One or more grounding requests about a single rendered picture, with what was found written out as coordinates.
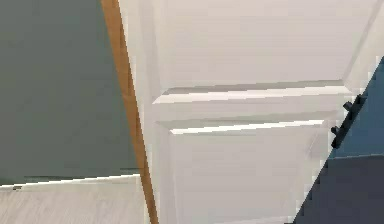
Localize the white panelled room door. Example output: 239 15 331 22
117 0 384 224

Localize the brown wooden door frame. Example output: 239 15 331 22
100 0 160 224

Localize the black door handle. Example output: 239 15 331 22
330 94 367 150

